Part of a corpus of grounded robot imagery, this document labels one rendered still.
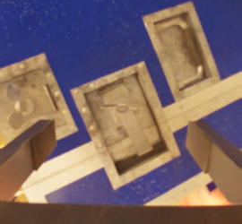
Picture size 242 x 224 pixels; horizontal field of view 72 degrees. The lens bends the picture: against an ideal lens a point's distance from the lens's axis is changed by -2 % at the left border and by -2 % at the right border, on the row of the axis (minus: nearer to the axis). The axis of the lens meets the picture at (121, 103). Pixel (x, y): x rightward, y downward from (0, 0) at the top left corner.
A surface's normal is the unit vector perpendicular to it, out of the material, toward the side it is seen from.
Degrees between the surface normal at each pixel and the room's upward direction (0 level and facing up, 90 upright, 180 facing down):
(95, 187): 90
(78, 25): 90
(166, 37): 90
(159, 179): 90
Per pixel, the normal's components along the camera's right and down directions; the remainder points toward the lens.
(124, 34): 0.20, 0.00
